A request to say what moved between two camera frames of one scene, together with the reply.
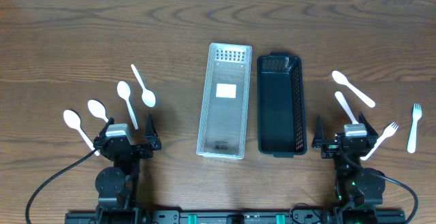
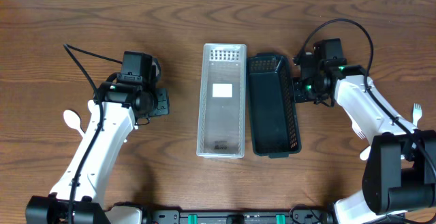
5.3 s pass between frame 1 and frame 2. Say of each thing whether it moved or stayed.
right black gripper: moved
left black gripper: moved
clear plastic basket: stayed
